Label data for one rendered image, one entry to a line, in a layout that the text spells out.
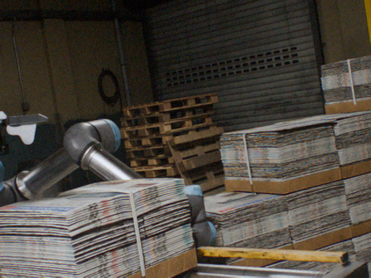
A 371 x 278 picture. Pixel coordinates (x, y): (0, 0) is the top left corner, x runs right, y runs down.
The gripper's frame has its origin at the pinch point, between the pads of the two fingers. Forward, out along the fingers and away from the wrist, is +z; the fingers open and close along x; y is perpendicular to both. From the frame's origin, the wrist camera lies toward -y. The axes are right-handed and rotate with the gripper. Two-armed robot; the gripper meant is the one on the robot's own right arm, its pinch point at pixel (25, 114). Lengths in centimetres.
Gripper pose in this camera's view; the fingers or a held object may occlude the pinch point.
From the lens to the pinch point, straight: 130.4
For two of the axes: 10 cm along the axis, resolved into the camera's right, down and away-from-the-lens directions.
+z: 8.6, -1.0, -5.1
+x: -5.1, -0.1, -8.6
